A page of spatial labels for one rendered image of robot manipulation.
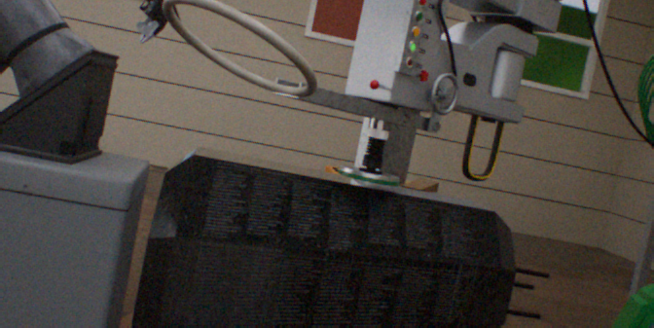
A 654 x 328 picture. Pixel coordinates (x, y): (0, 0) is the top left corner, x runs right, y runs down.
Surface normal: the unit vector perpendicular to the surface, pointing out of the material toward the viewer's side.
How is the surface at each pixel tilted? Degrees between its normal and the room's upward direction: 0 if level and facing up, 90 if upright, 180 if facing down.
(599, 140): 90
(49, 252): 90
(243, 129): 90
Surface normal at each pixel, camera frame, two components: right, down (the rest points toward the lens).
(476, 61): 0.69, 0.18
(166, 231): -0.49, -0.60
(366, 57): -0.70, -0.11
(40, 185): 0.16, 0.08
